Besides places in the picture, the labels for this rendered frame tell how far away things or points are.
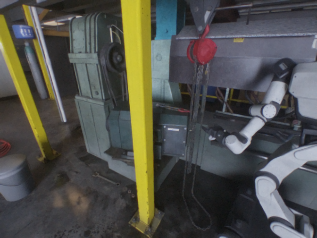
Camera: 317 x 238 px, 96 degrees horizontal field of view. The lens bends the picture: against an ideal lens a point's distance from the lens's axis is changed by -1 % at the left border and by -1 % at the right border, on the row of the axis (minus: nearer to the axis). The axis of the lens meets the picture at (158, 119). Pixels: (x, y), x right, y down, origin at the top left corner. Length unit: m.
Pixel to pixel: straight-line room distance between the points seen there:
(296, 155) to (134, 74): 0.96
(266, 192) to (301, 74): 0.72
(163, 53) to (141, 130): 1.14
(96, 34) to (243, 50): 1.35
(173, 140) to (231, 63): 0.87
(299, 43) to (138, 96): 1.27
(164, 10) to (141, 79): 1.19
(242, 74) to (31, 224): 2.27
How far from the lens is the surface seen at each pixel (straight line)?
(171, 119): 1.29
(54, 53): 5.83
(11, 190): 2.09
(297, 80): 1.00
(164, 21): 1.84
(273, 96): 1.07
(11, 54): 2.23
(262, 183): 1.21
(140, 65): 0.76
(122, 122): 1.39
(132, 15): 0.78
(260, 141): 1.71
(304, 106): 1.01
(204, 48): 1.06
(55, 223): 1.79
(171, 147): 1.39
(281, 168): 1.18
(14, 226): 1.97
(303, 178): 1.94
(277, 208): 1.38
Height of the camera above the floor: 1.35
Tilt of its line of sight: 25 degrees down
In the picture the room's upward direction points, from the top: straight up
